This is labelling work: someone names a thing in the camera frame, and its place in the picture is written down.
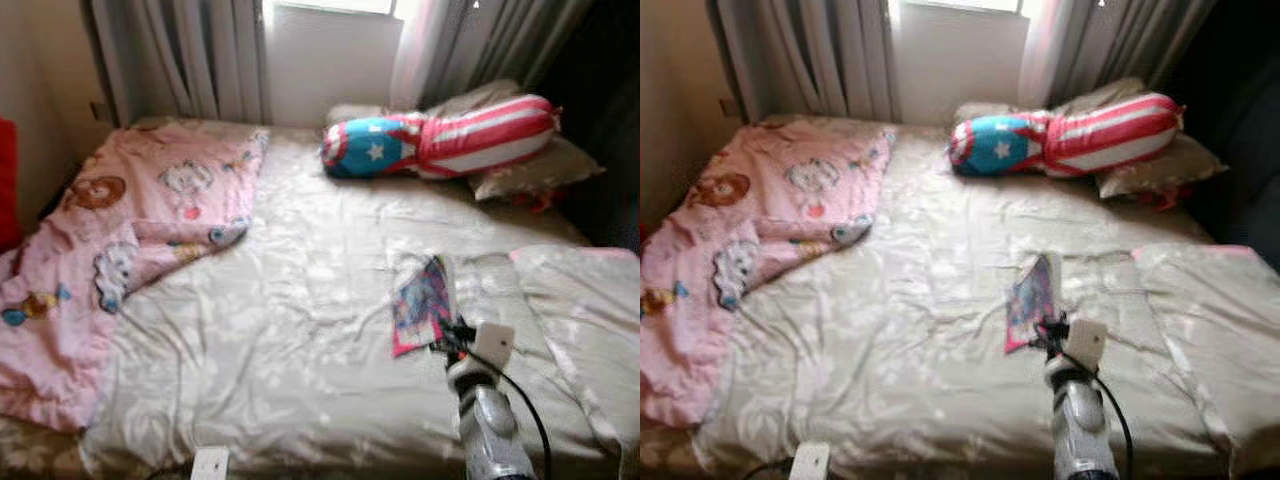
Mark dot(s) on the beige floral bed sheet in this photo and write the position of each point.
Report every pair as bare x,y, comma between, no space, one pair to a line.
300,330
930,340

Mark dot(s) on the grey pleated curtain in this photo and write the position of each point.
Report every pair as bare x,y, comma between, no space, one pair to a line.
180,55
800,55
480,45
1100,45

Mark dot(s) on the bright window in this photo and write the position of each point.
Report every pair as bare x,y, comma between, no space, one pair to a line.
335,5
965,5

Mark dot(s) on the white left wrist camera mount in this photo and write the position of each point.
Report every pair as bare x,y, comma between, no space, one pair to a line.
210,465
810,462

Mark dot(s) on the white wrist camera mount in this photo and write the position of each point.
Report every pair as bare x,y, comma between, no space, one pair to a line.
210,465
495,345
810,462
1088,342

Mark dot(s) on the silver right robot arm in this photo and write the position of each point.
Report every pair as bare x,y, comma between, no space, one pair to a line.
1085,430
490,430

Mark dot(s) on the wall socket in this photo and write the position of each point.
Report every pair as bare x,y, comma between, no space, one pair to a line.
100,110
730,107

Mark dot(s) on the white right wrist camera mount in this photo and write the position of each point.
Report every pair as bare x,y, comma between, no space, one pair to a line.
495,345
1088,342

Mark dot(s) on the manga comic book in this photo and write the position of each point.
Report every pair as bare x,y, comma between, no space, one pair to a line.
420,305
1030,300

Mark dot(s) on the small red cloth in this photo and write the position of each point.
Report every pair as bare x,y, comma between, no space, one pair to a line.
535,200
1160,197

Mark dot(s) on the star and stripes bolster pillow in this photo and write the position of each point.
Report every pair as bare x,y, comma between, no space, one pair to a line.
450,140
1080,140

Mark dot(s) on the red fabric covered mattress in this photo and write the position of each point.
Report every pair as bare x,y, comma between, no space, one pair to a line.
8,180

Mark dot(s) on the pink cartoon print blanket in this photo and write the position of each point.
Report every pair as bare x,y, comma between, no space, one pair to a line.
770,220
150,220

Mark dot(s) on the dark wardrobe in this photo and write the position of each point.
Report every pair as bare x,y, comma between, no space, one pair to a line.
1240,100
605,100

